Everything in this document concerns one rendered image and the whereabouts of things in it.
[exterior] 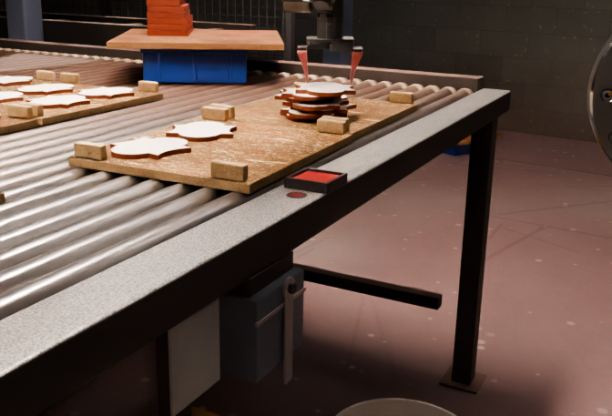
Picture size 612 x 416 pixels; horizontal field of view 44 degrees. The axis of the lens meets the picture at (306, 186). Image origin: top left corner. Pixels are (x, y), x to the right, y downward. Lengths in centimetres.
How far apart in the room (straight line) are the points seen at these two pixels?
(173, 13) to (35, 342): 178
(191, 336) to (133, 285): 12
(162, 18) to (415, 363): 138
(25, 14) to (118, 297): 259
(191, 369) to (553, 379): 182
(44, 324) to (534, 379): 202
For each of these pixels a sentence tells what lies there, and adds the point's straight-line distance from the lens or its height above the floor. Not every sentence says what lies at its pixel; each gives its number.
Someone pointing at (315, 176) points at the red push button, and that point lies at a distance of 121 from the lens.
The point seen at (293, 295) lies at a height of 80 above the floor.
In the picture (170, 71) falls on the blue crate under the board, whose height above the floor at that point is 95.
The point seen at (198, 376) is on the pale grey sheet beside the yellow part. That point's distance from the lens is 97.
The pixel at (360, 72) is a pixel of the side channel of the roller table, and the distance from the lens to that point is 241.
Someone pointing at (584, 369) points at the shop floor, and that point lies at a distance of 272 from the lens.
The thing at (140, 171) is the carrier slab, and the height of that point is 93.
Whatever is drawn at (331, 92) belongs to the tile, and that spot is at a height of 100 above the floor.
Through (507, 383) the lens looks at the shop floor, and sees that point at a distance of 255.
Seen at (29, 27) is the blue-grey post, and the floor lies 100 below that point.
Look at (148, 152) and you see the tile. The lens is 130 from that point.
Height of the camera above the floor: 124
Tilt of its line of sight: 16 degrees down
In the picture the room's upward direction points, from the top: 1 degrees clockwise
